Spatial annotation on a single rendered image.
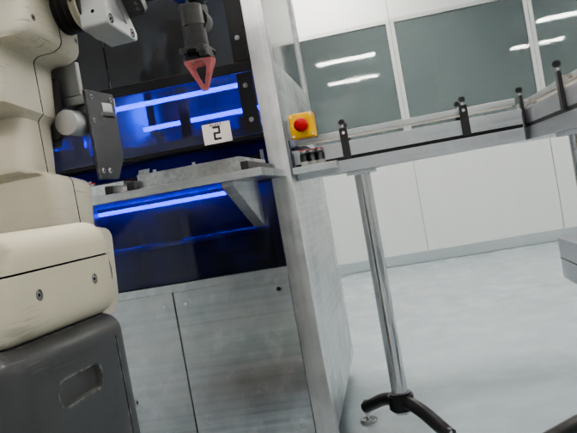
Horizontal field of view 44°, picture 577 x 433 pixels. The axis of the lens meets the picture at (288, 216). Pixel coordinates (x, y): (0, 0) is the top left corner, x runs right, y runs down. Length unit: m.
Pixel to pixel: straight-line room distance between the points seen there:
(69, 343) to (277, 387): 1.33
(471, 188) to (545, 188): 0.65
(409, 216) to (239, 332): 4.64
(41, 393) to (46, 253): 0.16
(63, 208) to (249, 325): 1.03
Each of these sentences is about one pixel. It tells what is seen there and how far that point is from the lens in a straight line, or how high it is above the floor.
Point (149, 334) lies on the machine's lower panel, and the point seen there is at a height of 0.46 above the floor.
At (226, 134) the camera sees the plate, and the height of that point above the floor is 1.01.
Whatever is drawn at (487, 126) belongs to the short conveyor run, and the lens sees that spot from 2.17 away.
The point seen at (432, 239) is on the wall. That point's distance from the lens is 6.67.
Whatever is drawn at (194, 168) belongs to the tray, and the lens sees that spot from 1.73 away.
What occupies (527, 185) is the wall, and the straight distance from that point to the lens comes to 6.76.
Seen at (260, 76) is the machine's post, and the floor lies 1.16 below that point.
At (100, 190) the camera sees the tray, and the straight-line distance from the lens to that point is 1.93.
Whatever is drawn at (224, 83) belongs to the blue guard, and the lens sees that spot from 2.11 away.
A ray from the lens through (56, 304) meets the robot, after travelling 0.87.
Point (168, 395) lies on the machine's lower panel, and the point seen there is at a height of 0.27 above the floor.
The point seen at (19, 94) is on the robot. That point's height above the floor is 1.03.
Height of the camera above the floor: 0.79
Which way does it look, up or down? 1 degrees down
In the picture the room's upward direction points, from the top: 10 degrees counter-clockwise
